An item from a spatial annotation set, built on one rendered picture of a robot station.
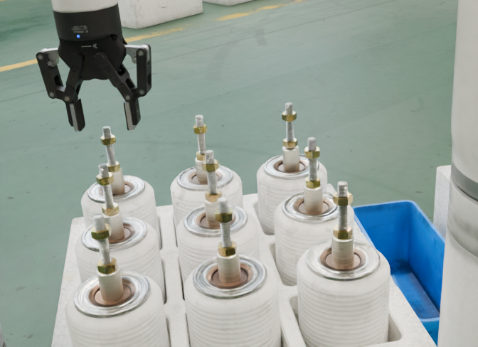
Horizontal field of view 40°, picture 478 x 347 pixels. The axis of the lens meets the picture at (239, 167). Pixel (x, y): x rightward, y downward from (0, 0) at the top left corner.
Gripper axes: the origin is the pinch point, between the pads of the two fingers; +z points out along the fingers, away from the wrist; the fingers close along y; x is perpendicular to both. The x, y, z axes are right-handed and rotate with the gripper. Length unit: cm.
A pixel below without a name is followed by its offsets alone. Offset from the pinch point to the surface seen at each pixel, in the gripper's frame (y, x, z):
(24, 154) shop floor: -50, 69, 35
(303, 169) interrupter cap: 24.3, 5.5, 9.8
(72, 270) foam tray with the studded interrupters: -4.3, -8.3, 17.1
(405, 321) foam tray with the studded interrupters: 35.8, -16.7, 17.1
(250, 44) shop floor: -4, 172, 35
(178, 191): 8.4, 0.1, 10.3
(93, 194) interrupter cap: -2.6, -1.7, 9.8
